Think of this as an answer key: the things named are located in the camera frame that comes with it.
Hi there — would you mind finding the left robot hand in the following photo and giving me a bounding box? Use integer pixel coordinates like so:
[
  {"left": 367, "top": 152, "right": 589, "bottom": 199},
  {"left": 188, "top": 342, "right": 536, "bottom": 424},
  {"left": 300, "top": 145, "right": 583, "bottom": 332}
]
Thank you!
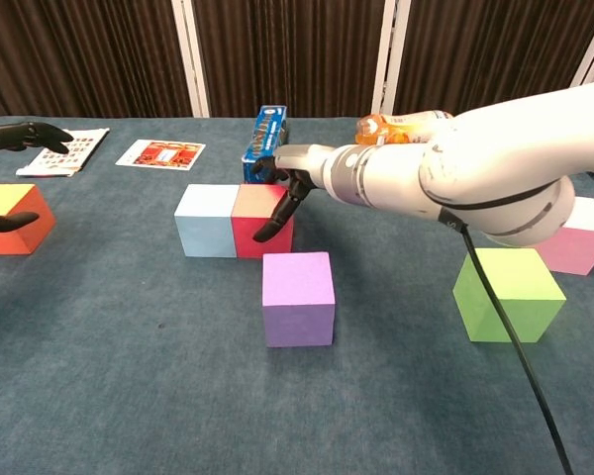
[{"left": 0, "top": 121, "right": 75, "bottom": 234}]

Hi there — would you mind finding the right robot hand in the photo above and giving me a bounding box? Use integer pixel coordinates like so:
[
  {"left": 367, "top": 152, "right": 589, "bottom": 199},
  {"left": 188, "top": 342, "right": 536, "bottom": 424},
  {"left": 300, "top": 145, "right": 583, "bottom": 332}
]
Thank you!
[{"left": 250, "top": 142, "right": 338, "bottom": 243}]

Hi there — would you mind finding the red tan cube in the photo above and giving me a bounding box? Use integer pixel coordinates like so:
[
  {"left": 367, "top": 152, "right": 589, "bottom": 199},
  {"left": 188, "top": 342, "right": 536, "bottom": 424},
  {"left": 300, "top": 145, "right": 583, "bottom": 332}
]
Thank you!
[{"left": 230, "top": 184, "right": 296, "bottom": 260}]

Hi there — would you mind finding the orange yellow cube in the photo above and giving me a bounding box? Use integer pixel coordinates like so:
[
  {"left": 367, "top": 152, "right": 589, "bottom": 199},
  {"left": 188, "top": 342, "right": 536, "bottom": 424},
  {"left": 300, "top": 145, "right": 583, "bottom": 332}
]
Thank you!
[{"left": 0, "top": 183, "right": 57, "bottom": 256}]

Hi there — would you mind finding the purple cube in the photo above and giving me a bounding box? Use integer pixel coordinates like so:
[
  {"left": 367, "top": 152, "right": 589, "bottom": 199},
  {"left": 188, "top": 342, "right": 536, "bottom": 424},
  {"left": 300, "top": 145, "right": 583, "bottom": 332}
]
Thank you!
[{"left": 261, "top": 251, "right": 337, "bottom": 348}]

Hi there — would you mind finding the green cube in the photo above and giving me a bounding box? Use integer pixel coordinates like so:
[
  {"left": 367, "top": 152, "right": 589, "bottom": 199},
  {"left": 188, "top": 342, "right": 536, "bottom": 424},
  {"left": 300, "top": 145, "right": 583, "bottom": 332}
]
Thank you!
[{"left": 452, "top": 246, "right": 567, "bottom": 343}]

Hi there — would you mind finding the light blue cube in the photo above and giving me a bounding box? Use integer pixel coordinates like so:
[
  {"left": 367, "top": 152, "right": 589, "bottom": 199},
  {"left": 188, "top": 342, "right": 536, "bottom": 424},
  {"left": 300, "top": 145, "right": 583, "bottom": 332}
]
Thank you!
[{"left": 173, "top": 183, "right": 242, "bottom": 259}]

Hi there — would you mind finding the pink cube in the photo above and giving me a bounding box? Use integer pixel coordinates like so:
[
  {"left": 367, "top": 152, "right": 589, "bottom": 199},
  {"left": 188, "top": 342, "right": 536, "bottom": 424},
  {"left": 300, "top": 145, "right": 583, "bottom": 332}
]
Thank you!
[{"left": 534, "top": 196, "right": 594, "bottom": 276}]

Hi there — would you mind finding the white sticker sheet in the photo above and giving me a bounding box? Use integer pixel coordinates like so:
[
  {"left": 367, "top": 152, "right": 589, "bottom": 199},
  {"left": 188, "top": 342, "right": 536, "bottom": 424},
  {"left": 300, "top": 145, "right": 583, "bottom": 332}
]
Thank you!
[{"left": 15, "top": 127, "right": 111, "bottom": 178}]

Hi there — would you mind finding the blue biscuit box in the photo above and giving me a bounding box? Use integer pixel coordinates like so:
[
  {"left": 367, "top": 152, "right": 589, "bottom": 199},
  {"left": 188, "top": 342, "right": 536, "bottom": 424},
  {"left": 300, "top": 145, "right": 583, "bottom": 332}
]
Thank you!
[{"left": 242, "top": 104, "right": 289, "bottom": 185}]

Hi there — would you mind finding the orange drink bottle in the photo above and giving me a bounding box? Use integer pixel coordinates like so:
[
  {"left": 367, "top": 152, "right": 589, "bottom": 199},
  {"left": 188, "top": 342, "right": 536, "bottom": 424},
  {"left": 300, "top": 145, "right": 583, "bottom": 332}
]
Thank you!
[{"left": 354, "top": 111, "right": 456, "bottom": 147}]

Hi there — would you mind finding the red and white card packet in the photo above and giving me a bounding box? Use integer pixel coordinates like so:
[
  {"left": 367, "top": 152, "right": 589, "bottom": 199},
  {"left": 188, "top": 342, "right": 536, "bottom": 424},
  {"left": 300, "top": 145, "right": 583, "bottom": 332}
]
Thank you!
[{"left": 115, "top": 139, "right": 207, "bottom": 172}]

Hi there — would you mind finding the blue felt table cover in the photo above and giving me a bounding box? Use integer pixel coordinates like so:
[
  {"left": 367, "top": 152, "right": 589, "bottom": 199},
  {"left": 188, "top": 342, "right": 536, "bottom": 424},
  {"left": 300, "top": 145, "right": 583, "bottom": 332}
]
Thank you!
[{"left": 0, "top": 116, "right": 594, "bottom": 475}]

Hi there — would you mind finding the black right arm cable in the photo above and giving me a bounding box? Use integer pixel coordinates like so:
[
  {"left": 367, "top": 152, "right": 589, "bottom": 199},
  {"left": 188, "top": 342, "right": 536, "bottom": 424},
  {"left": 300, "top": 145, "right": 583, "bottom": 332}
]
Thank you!
[{"left": 458, "top": 221, "right": 575, "bottom": 475}]

